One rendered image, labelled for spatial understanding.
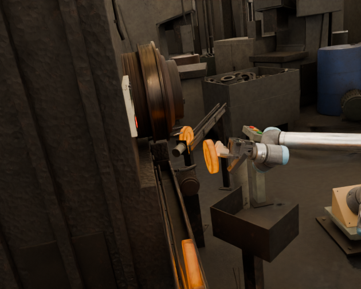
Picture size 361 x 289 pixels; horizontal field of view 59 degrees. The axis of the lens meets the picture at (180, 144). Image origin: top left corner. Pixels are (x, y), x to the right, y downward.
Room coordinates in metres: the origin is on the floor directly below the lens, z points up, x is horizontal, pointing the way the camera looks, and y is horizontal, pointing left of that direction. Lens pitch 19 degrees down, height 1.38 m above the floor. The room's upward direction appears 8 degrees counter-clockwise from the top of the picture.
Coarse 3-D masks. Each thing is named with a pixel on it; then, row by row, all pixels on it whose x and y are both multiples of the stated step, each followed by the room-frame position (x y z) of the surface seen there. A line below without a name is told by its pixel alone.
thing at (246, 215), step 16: (240, 192) 1.22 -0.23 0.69; (224, 208) 1.15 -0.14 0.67; (240, 208) 1.22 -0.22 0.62; (224, 224) 1.05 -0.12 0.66; (240, 224) 0.99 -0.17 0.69; (256, 224) 0.94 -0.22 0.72; (272, 224) 1.10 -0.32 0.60; (288, 224) 0.99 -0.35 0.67; (224, 240) 1.06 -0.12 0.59; (240, 240) 1.00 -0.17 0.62; (256, 240) 0.94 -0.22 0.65; (272, 240) 0.92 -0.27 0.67; (288, 240) 0.98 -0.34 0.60; (256, 256) 1.06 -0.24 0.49; (272, 256) 0.91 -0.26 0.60; (256, 272) 1.05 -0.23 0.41; (256, 288) 1.05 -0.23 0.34
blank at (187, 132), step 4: (184, 128) 2.00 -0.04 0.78; (188, 128) 2.03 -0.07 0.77; (184, 132) 1.98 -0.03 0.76; (188, 132) 2.02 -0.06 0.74; (192, 132) 2.07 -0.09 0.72; (180, 136) 1.97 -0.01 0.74; (184, 136) 1.97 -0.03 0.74; (188, 136) 2.06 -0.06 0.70; (192, 136) 2.06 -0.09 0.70; (188, 140) 2.04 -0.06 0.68
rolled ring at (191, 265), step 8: (184, 240) 0.85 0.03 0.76; (192, 240) 0.84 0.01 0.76; (184, 248) 0.80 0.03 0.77; (192, 248) 0.80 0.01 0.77; (184, 256) 0.87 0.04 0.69; (192, 256) 0.77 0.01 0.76; (192, 264) 0.75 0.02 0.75; (192, 272) 0.74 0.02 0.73; (192, 280) 0.73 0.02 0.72; (200, 280) 0.73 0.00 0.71; (192, 288) 0.72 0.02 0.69
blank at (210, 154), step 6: (204, 144) 1.38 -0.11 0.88; (210, 144) 1.32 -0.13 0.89; (204, 150) 1.40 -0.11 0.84; (210, 150) 1.30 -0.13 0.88; (210, 156) 1.28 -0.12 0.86; (216, 156) 1.28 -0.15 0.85; (210, 162) 1.29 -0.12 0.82; (216, 162) 1.28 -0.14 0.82; (210, 168) 1.31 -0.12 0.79; (216, 168) 1.29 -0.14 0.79
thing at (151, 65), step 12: (144, 48) 1.45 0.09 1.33; (144, 60) 1.38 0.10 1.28; (156, 60) 1.36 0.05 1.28; (156, 72) 1.34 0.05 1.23; (156, 84) 1.32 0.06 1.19; (156, 96) 1.31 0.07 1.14; (156, 108) 1.31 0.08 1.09; (156, 120) 1.32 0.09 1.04; (156, 132) 1.35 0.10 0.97; (168, 132) 1.35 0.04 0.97
